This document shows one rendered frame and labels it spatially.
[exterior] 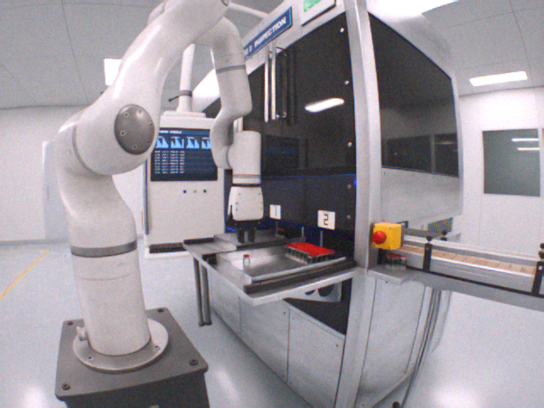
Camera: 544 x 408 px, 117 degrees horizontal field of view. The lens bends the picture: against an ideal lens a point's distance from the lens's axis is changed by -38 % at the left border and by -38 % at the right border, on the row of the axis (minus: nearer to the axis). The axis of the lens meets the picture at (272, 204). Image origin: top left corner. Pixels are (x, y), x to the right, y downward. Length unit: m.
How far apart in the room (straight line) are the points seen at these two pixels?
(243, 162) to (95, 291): 0.53
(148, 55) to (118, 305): 0.42
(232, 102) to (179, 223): 0.97
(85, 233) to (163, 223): 1.16
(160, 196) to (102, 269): 1.15
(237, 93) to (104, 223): 0.50
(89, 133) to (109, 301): 0.24
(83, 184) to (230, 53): 0.50
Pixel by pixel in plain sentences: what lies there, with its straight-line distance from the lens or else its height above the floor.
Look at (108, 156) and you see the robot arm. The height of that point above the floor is 1.19.
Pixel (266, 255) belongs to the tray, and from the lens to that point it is 0.99.
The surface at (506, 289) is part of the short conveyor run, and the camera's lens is 0.82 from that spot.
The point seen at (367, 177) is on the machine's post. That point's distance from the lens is 0.84.
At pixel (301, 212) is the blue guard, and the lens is 1.08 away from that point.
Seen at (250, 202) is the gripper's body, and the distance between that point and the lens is 0.78.
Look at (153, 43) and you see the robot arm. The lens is 0.53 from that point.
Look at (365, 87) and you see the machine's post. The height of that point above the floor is 1.46.
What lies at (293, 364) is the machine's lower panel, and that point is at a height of 0.27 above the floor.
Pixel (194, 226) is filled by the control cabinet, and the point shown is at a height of 0.90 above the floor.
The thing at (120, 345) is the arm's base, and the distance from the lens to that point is 0.48.
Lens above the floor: 1.15
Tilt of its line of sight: 4 degrees down
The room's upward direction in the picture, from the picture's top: straight up
